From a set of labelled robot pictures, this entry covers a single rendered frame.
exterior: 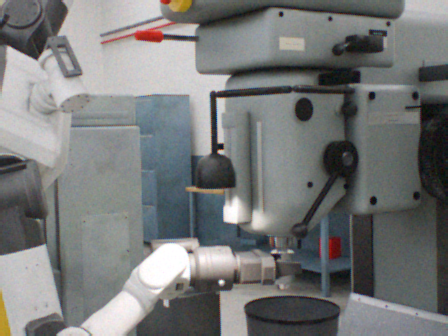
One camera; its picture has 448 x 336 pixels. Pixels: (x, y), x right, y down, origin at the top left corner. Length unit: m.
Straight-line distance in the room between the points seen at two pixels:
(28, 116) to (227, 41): 0.40
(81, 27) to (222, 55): 9.95
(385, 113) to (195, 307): 0.64
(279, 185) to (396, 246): 0.49
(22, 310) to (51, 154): 0.29
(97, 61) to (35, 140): 10.00
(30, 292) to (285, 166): 0.50
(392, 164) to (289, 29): 0.37
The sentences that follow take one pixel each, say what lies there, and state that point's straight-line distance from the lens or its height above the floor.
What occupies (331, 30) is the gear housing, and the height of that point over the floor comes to 1.69.
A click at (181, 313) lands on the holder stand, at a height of 1.09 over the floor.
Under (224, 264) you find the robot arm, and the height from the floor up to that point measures 1.26.
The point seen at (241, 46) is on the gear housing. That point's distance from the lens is 1.25.
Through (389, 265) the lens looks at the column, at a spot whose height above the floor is 1.19.
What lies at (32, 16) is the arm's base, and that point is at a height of 1.76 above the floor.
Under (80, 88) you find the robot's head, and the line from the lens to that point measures 1.24.
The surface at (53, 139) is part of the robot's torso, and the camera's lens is 1.29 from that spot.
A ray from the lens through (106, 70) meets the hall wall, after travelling 11.18.
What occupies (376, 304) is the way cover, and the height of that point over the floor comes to 1.09.
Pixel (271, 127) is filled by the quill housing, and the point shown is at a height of 1.52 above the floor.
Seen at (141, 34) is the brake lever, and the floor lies 1.70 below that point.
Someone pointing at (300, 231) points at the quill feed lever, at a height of 1.33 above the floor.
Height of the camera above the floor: 1.51
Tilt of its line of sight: 3 degrees down
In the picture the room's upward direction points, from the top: 2 degrees counter-clockwise
